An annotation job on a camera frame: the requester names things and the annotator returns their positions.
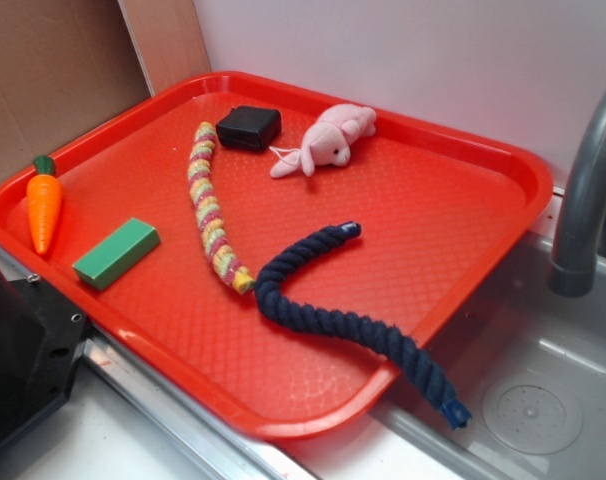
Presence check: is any orange toy carrot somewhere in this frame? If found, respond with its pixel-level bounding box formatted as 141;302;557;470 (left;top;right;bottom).
26;155;63;255

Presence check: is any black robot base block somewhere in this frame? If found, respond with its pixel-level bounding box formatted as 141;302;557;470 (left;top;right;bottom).
0;270;89;451

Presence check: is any pink plush bunny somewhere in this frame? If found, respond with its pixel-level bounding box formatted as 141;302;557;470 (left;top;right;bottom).
270;104;377;179

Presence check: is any black square box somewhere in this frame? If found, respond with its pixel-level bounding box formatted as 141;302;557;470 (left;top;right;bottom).
215;105;282;152

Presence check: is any red plastic tray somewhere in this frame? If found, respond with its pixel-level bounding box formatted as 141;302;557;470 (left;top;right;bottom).
0;72;552;439

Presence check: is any green wooden block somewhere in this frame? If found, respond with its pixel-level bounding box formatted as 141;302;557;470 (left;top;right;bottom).
72;218;161;291

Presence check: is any grey sink faucet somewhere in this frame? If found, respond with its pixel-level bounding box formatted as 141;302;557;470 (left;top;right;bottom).
547;92;606;297

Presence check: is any grey plastic sink basin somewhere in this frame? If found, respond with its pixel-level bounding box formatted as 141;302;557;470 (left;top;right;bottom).
284;234;606;479

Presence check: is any brown cardboard panel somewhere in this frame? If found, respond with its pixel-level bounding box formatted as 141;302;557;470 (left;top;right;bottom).
0;1;210;183

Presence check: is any pink yellow twisted rope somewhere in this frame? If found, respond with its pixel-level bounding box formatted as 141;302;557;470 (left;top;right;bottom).
187;120;257;296

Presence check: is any dark blue twisted rope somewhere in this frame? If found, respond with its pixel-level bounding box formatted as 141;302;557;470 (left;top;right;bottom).
254;221;473;431

